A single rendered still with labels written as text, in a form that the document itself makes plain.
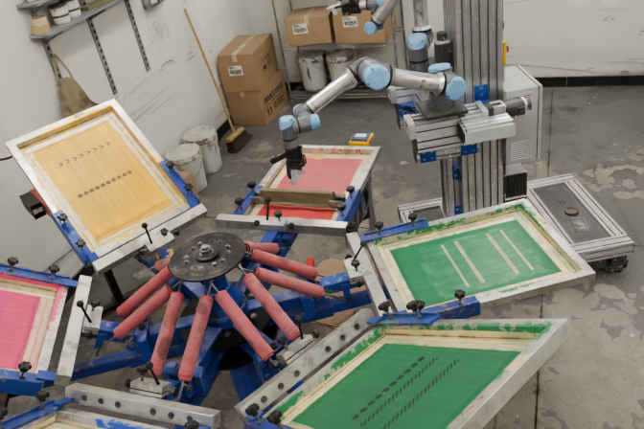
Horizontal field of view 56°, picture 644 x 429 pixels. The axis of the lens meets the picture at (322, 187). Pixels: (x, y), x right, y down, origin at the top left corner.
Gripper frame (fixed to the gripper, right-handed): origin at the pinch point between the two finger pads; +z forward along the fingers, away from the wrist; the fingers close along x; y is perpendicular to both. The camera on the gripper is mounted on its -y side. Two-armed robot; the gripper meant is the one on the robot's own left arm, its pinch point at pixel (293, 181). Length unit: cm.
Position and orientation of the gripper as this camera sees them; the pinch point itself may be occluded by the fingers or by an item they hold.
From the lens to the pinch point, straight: 309.4
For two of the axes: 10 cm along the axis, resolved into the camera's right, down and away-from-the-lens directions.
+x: 3.1, -5.3, 7.9
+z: 1.4, 8.5, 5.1
